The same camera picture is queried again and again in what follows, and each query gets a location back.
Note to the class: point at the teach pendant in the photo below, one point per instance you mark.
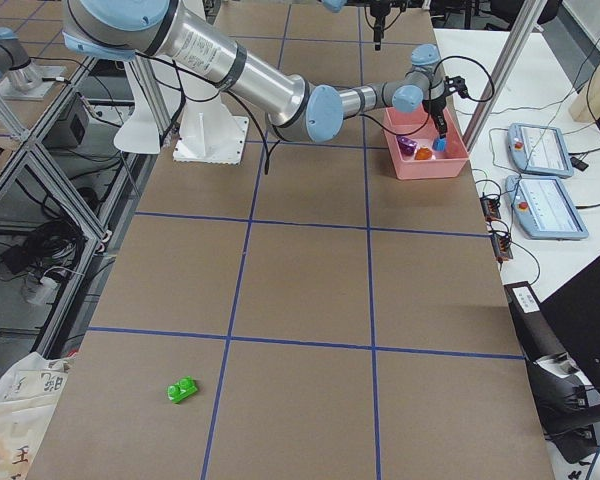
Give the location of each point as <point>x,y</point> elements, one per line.
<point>539,150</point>
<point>543,209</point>

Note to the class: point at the green block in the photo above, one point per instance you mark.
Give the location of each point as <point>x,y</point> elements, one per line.
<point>182,389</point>

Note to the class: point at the white camera stand base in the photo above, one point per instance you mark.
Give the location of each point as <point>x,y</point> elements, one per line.
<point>173,108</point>

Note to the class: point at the small blue block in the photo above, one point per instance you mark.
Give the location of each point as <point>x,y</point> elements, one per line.
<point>439,144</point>

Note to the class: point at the grey usb hub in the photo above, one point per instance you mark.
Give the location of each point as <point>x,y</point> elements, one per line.
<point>491,207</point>
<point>501,244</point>

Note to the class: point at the purple block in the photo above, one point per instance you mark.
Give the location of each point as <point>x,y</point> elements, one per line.
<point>407,145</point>

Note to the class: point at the white printed tote bag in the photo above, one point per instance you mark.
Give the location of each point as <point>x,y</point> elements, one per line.
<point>29,393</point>

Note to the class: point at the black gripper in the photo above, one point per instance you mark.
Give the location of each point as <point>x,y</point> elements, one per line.
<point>436,107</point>

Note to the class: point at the upper grey usb hub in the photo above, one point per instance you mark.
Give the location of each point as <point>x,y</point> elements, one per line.
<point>491,207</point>

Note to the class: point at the lower teach pendant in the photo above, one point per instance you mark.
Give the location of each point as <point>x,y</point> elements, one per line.
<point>543,209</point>

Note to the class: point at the black monitor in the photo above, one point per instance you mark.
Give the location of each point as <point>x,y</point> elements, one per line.
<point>573,313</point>

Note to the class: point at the upper teach pendant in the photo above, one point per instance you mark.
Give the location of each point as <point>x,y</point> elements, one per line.
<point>539,150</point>

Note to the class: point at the pink plastic box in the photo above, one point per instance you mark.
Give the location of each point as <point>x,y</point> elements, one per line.
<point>419,127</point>

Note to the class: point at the lower grey usb hub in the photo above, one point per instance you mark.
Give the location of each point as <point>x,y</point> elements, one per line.
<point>501,244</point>

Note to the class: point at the aluminium frame post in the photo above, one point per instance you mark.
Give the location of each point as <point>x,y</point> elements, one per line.
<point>513,47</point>

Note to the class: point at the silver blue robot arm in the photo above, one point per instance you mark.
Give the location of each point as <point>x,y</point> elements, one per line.
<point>321,125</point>
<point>10,65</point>

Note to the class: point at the orange block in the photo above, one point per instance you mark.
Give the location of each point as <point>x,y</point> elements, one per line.
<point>423,154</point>

